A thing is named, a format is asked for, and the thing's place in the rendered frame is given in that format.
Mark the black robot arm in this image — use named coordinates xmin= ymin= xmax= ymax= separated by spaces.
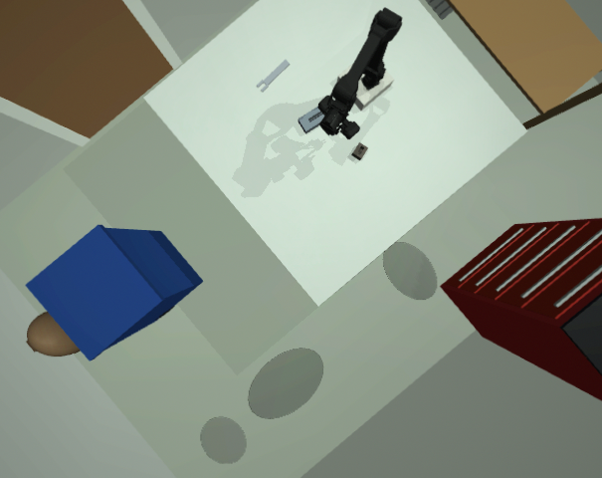
xmin=319 ymin=7 xmax=403 ymax=135

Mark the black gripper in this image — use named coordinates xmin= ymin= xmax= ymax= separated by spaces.
xmin=318 ymin=96 xmax=360 ymax=139

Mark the grey forked flat bar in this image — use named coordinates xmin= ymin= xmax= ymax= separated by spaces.
xmin=257 ymin=60 xmax=290 ymax=93

